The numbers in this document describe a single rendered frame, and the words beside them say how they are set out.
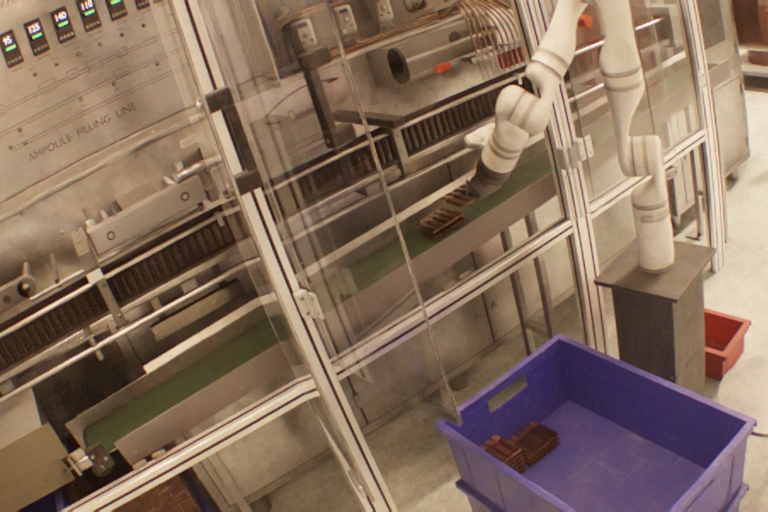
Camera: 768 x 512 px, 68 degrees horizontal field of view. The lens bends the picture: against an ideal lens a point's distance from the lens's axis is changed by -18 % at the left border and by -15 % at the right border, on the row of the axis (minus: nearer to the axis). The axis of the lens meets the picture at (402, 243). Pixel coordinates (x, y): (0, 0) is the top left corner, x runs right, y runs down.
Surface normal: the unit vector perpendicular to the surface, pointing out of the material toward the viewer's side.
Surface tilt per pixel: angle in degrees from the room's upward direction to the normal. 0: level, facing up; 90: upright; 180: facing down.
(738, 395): 0
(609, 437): 0
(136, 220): 90
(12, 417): 57
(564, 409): 0
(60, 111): 90
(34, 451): 79
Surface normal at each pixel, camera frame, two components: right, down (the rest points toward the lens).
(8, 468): 0.47, 0.05
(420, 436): -0.27, -0.87
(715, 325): -0.74, 0.47
